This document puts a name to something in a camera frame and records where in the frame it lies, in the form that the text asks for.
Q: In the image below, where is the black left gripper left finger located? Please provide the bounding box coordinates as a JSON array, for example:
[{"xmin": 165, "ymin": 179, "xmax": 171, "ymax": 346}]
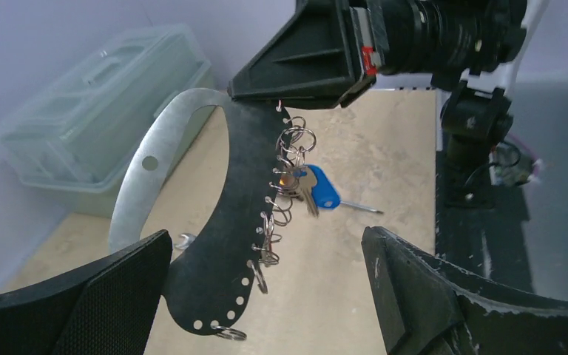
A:
[{"xmin": 0, "ymin": 230, "xmax": 172, "ymax": 354}]

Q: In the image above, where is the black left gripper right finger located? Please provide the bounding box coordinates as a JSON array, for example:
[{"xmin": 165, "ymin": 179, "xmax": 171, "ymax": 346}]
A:
[{"xmin": 361, "ymin": 227, "xmax": 568, "ymax": 354}]

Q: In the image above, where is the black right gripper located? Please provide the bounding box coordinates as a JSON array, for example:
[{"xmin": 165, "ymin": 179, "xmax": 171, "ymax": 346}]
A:
[{"xmin": 228, "ymin": 1, "xmax": 389, "ymax": 109}]

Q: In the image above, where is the grey key holder plate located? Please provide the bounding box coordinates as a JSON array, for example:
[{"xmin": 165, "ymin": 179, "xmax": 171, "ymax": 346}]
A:
[{"xmin": 108, "ymin": 88, "xmax": 314, "ymax": 341}]

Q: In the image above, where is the key with blue tag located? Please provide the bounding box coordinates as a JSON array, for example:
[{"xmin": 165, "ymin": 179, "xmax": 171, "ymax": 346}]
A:
[{"xmin": 291, "ymin": 165, "xmax": 341, "ymax": 218}]

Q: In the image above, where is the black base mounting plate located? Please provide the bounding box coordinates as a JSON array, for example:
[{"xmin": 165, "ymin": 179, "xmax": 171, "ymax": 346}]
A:
[{"xmin": 435, "ymin": 82, "xmax": 535, "ymax": 292}]

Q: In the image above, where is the silver open-end wrench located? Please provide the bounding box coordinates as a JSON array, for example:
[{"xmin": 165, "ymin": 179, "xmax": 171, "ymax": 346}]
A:
[{"xmin": 174, "ymin": 233, "xmax": 197, "ymax": 251}]

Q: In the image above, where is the orange black screwdriver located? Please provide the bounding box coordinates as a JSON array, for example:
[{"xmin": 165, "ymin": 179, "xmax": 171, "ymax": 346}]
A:
[{"xmin": 340, "ymin": 200, "xmax": 384, "ymax": 214}]

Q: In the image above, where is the green plastic toolbox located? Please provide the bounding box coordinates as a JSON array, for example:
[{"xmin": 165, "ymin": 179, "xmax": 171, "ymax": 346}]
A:
[{"xmin": 0, "ymin": 24, "xmax": 214, "ymax": 217}]

